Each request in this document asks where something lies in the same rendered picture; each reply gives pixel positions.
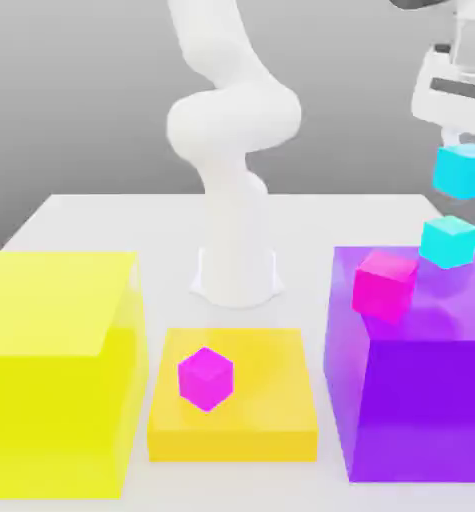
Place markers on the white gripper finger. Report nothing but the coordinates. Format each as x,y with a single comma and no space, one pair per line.
449,138

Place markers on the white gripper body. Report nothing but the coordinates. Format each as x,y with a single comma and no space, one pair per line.
425,104

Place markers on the small cyan cube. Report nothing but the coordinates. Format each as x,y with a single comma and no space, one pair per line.
457,172
449,242

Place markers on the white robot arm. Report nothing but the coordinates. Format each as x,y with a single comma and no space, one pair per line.
229,120

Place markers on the small pink cube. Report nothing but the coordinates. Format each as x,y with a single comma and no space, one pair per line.
383,290

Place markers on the small magenta cube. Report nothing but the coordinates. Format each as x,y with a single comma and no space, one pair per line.
205,380

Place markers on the large purple box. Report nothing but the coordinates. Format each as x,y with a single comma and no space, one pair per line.
421,400

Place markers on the large orange box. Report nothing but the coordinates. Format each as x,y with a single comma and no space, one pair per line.
269,400

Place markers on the large yellow box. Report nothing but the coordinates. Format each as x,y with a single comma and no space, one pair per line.
49,380

